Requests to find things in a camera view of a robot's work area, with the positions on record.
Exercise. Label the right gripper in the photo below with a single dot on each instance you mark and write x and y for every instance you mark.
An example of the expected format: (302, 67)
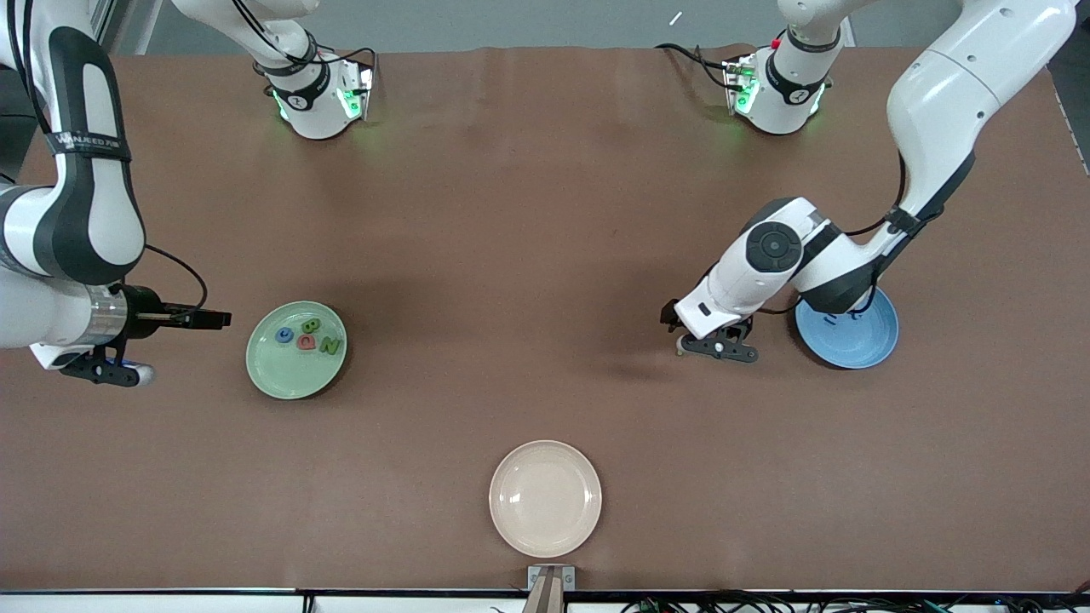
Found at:
(141, 304)

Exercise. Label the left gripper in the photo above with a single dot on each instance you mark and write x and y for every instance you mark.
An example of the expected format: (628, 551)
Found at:
(669, 314)

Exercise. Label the blue letter G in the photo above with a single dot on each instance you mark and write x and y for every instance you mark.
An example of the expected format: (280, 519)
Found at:
(280, 335)

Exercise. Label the pink letter Q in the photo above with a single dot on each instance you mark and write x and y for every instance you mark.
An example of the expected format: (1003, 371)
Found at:
(302, 343)

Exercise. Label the green letter B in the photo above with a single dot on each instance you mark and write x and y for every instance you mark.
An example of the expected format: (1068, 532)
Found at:
(312, 326)

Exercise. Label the green letter N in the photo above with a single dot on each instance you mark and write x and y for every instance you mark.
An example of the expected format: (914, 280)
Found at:
(330, 346)

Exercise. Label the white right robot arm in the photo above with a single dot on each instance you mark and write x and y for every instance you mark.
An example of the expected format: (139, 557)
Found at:
(77, 213)

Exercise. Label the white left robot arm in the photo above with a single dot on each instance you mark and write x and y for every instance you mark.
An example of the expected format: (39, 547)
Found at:
(954, 85)

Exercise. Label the light green plate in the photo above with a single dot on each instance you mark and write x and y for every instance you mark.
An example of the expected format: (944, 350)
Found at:
(277, 375)

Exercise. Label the brown table cover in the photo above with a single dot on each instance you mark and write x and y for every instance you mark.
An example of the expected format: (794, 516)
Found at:
(545, 213)

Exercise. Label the blue plate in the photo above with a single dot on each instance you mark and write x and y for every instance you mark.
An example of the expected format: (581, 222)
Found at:
(860, 340)

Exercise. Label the beige plate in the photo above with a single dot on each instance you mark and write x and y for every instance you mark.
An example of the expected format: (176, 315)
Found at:
(545, 498)

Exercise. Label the white panel below table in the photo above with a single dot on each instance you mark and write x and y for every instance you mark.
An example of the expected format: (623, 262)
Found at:
(417, 605)
(145, 604)

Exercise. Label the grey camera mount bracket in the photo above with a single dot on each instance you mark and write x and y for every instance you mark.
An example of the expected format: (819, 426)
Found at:
(551, 581)

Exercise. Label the aluminium frame profile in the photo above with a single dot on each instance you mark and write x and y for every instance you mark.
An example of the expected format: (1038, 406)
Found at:
(102, 17)

